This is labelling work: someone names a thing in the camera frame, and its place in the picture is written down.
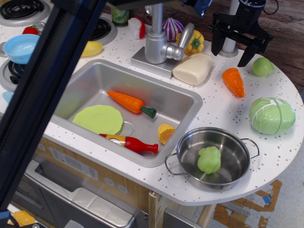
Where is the black camera frame bar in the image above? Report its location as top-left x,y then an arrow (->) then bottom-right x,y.
0,0 -> 213,214

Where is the cream toy mayonnaise bottle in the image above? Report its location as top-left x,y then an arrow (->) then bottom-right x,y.
172,51 -> 213,86

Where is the green toy cabbage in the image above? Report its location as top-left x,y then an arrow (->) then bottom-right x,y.
249,97 -> 296,134

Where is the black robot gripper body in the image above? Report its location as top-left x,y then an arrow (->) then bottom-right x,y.
209,12 -> 273,48

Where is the front left stove burner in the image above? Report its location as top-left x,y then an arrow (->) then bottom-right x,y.
0,60 -> 26,93

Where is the orange carrot with green top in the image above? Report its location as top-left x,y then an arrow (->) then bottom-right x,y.
107,91 -> 157,118

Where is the back left stove burner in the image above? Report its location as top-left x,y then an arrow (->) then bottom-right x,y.
0,0 -> 51,27

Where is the yellow toy below counter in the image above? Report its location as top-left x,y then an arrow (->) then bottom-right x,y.
8,211 -> 36,228

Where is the silver stove knob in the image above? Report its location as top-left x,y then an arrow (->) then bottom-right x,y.
33,22 -> 46,35

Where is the back right stove burner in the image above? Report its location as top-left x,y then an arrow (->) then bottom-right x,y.
89,17 -> 117,46

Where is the orange toy carrot piece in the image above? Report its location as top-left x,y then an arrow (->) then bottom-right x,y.
222,68 -> 245,98

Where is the silver toy faucet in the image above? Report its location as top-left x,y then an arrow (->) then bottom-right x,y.
131,3 -> 194,79

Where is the yellow toy squash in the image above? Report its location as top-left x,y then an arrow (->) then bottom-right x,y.
81,41 -> 103,57

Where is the red toy ketchup bottle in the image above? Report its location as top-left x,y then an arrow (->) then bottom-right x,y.
99,133 -> 159,154

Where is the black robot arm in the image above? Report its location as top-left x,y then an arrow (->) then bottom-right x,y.
210,0 -> 273,67

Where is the purple toy onion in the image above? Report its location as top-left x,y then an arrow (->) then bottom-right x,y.
162,17 -> 184,41

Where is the green toy can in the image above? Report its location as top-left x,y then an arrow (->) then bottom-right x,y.
111,8 -> 130,27

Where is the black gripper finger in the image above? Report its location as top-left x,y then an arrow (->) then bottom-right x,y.
211,25 -> 229,56
238,40 -> 265,67

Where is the blue handled toy knife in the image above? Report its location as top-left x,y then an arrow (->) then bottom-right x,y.
2,91 -> 13,104

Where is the light green plate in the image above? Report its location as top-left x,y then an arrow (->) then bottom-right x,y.
72,104 -> 124,134

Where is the red toy tomato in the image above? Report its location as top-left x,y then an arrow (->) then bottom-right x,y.
22,25 -> 39,35

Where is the yellow toy bell pepper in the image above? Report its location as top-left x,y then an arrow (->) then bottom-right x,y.
184,30 -> 205,56

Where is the light blue bowl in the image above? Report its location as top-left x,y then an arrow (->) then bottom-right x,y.
3,34 -> 40,65

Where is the yellow toy corn piece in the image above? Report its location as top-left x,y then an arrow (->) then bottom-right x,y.
158,123 -> 175,144

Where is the silver sink basin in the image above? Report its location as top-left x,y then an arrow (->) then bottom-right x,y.
48,59 -> 204,168

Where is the silver oven door handle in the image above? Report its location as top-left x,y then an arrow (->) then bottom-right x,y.
25,160 -> 137,228

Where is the stainless steel pan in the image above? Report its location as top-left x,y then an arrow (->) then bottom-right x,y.
174,127 -> 260,191

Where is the stove burner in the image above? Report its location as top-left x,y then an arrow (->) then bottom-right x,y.
0,0 -> 51,27
0,60 -> 26,93
89,17 -> 117,46

